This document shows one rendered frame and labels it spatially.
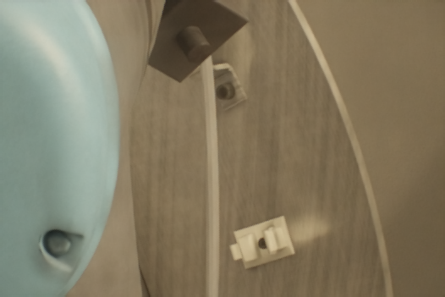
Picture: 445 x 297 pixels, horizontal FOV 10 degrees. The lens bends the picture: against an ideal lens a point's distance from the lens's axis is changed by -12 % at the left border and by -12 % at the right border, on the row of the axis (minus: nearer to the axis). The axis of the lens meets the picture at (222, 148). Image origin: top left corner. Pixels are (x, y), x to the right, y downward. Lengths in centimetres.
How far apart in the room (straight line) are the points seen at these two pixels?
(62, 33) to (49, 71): 1
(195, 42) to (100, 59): 25
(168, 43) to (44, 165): 28
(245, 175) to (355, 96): 6
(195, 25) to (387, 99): 18
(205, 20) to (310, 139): 19
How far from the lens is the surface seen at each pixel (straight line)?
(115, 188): 61
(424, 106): 100
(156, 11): 70
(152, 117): 105
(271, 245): 101
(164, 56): 85
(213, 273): 101
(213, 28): 85
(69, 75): 57
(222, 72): 104
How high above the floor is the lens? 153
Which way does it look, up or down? 9 degrees down
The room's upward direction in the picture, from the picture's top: 3 degrees clockwise
